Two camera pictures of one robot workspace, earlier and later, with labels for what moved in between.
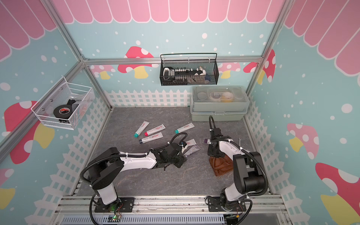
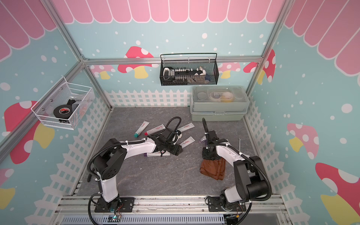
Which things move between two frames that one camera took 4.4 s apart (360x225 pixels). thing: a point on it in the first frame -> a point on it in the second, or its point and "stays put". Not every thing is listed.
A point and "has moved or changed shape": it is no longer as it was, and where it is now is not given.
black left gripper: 181,161 -> 176,151
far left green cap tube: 142,127 stays put
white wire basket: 63,106 stays put
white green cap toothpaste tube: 184,128 stays put
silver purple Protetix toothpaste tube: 191,150 -> 203,139
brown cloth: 221,165 has moved or changed shape
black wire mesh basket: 188,69 stays put
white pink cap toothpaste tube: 156,129 stays put
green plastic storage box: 227,102 stays put
